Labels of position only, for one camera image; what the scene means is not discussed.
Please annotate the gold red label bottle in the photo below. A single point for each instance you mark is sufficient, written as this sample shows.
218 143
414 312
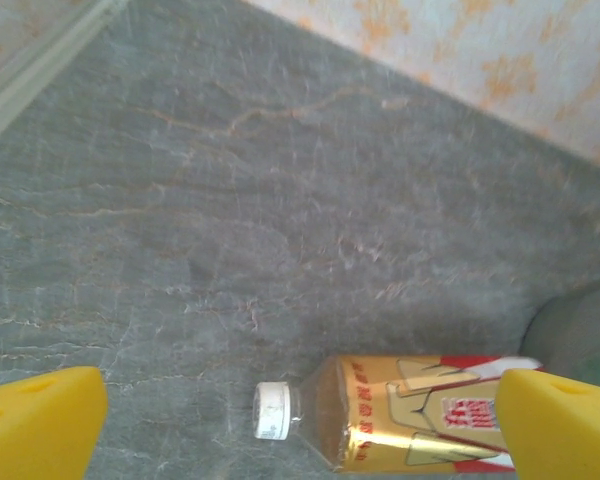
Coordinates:
380 415

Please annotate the aluminium table edge rail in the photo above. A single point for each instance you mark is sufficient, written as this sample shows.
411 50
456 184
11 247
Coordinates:
40 65

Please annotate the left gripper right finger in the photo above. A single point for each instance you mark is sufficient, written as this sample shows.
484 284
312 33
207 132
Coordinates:
560 430

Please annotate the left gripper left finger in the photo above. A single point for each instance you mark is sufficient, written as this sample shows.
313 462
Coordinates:
35 425

